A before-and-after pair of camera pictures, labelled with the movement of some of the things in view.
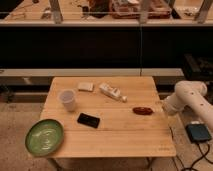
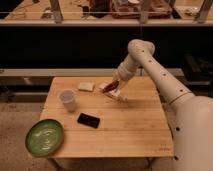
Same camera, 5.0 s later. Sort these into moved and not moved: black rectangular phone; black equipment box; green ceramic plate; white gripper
Moved: white gripper
Not moved: green ceramic plate; black rectangular phone; black equipment box
